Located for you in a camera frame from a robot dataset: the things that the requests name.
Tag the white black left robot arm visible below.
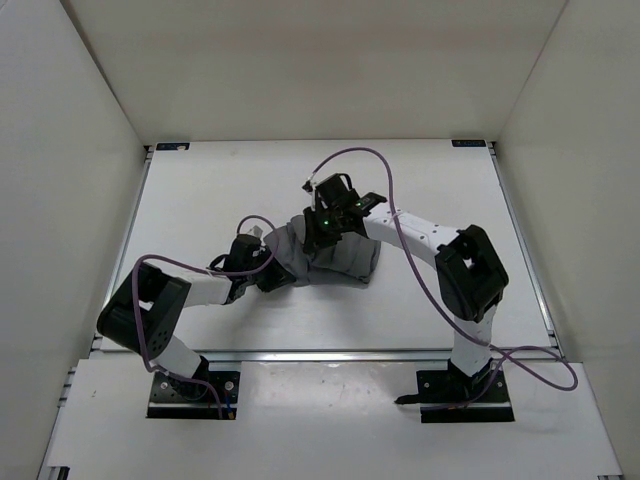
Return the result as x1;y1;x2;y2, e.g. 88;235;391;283
97;234;295;398

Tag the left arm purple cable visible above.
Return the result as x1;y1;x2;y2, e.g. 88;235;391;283
132;214;281;420

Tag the blue label sticker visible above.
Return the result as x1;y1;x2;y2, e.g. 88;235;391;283
155;142;190;151
451;139;487;148

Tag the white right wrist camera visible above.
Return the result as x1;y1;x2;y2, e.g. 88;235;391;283
302;173;322;211

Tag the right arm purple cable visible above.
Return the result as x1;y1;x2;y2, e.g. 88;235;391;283
309;145;581;392

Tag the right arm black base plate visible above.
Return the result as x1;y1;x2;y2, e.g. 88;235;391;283
416;370;515;424

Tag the blue label sticker left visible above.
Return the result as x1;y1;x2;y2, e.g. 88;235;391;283
155;142;190;151

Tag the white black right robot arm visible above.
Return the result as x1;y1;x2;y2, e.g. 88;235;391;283
303;173;509;401

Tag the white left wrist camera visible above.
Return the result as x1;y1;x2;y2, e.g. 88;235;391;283
247;225;263;239

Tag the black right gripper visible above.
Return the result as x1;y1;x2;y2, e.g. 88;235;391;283
303;205;344;255

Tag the blue label sticker right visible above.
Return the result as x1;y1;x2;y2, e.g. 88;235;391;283
451;139;487;148

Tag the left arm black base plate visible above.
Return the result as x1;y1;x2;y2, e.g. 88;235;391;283
146;370;241;421

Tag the aluminium table edge rail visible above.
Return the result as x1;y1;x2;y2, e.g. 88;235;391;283
199;348;565;365

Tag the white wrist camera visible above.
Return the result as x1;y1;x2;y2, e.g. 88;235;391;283
302;173;322;211
247;225;263;239

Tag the grey pleated skirt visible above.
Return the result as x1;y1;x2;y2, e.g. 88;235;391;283
264;215;382;288

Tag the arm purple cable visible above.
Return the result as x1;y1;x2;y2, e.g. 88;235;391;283
309;145;581;392
132;214;281;420

